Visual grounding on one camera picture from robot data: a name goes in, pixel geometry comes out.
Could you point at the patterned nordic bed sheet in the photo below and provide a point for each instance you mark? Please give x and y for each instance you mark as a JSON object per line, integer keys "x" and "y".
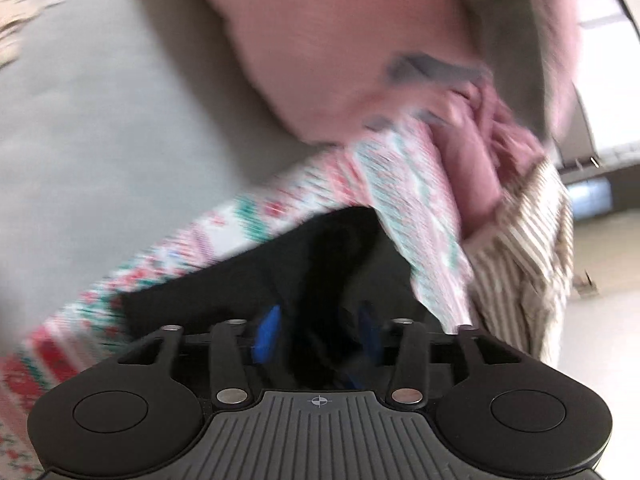
{"x": 397, "y": 180}

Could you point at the patterned floor rug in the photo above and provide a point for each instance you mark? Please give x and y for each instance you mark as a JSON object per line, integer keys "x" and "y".
{"x": 15, "y": 14}

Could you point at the dusty pink comforter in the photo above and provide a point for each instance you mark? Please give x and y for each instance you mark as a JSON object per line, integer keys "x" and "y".
{"x": 483, "y": 150}

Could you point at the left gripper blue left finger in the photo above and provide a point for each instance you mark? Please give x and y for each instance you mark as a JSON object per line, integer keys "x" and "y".
{"x": 238, "y": 352}

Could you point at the black pants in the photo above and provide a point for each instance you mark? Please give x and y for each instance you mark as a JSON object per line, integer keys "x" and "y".
{"x": 319, "y": 274}

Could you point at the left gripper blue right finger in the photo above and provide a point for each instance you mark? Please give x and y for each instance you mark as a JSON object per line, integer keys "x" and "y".
{"x": 397, "y": 357}

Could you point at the pink fleece blanket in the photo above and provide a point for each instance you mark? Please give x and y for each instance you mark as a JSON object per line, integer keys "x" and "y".
{"x": 333, "y": 69}

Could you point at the wardrobe with white doors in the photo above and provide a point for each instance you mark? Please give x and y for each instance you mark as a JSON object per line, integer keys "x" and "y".
{"x": 599, "y": 157}

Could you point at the striped beige folded blanket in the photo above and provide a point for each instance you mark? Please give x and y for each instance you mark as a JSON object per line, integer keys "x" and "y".
{"x": 523, "y": 265}

